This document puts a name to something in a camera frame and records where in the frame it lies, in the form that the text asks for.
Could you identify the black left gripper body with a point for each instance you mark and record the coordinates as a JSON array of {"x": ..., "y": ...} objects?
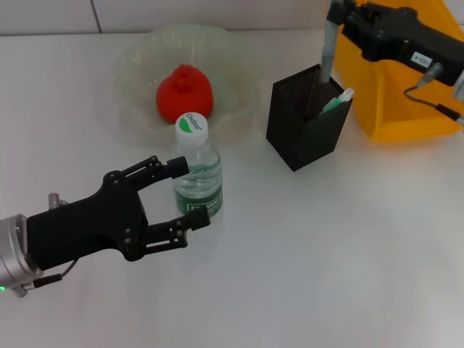
[{"x": 83, "y": 228}]

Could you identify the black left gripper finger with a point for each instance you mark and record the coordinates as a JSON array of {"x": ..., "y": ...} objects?
[
  {"x": 199, "y": 220},
  {"x": 177, "y": 167}
]

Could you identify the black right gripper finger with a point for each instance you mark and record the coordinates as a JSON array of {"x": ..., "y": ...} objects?
[
  {"x": 364, "y": 5},
  {"x": 335, "y": 11}
]

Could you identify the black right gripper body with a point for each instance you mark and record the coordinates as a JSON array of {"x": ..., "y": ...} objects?
[{"x": 395, "y": 34}]

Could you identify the clear green-label water bottle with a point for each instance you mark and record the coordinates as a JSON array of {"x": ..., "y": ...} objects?
[{"x": 195, "y": 145}]

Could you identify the grey pen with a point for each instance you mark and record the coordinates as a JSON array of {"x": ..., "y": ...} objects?
[{"x": 327, "y": 54}]

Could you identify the red-orange toy orange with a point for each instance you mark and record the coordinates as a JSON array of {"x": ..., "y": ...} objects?
[{"x": 185, "y": 94}]

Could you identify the black mesh pen holder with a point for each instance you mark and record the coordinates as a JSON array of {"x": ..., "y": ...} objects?
[{"x": 304, "y": 141}]

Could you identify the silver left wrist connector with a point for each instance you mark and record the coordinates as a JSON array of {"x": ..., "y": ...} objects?
[{"x": 56, "y": 201}]

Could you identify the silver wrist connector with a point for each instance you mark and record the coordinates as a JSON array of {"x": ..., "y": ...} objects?
[
  {"x": 56, "y": 201},
  {"x": 431, "y": 72}
]

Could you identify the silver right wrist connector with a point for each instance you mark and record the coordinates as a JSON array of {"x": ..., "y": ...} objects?
[{"x": 431, "y": 72}]

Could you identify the yellow plastic bin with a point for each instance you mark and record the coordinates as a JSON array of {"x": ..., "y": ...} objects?
[{"x": 398, "y": 101}]

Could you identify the pale green glass bowl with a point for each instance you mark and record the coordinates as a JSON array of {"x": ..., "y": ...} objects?
[{"x": 232, "y": 65}]

